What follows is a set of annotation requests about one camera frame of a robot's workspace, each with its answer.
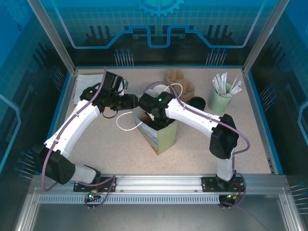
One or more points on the right small LED circuit board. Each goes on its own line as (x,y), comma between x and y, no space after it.
(233,196)

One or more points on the white wrapped straw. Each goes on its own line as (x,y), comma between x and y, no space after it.
(237,88)
(234,85)
(215,84)
(222,81)
(225,80)
(219,83)

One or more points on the small led circuit board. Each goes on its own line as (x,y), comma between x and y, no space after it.
(233,196)
(91,195)

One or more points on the left small LED circuit board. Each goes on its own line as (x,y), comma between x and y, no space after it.
(91,195)

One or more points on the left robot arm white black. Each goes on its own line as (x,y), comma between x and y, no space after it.
(74,127)

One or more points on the right aluminium frame post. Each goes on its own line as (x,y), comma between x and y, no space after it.
(263,36)

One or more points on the aluminium mounting rail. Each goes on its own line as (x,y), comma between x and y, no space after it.
(156,183)

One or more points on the green printed paper bag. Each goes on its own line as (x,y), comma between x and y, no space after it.
(166,137)

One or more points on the black plastic cup lids stack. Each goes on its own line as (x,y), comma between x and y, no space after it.
(197,102)

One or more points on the left aluminium frame post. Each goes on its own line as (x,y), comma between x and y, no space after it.
(54,36)

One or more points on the pale green ceramic mug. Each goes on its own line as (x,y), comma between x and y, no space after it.
(217,103)

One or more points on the aluminium frame post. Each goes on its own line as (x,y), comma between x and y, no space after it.
(263,36)
(54,36)

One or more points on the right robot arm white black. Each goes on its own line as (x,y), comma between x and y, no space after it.
(192,113)

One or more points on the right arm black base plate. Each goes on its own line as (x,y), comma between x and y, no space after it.
(208,185)

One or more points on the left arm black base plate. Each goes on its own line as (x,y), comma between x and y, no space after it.
(79,185)

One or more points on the white paper napkin stack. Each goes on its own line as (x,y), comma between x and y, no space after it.
(86,80)

